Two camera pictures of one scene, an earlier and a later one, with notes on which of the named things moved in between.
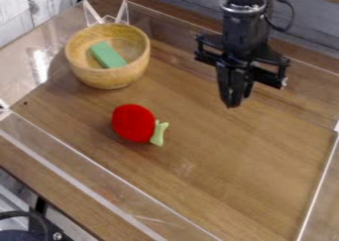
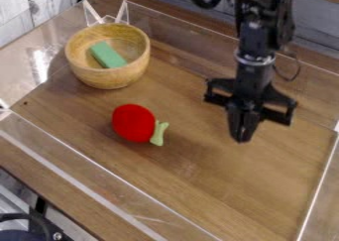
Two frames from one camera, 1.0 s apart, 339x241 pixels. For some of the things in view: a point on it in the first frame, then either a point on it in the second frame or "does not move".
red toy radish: [134, 123] does not move
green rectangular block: [107, 56] does not move
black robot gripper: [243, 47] → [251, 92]
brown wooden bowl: [127, 40] does not move
